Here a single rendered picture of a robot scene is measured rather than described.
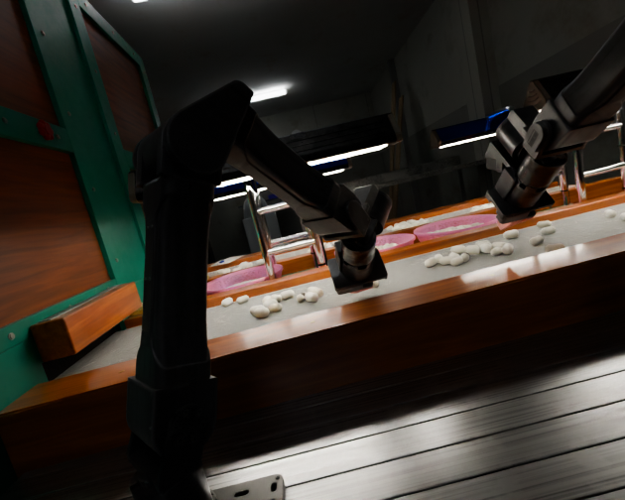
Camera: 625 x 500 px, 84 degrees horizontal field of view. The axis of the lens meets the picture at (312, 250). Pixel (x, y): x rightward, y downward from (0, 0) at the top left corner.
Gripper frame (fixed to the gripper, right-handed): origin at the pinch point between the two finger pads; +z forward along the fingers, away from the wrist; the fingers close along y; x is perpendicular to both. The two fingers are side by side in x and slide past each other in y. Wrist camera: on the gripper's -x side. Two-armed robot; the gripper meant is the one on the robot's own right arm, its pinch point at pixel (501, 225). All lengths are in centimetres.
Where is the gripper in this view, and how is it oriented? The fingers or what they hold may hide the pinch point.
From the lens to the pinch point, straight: 82.6
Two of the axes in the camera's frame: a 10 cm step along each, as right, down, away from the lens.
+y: -9.7, 2.4, -0.6
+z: 0.8, 5.2, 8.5
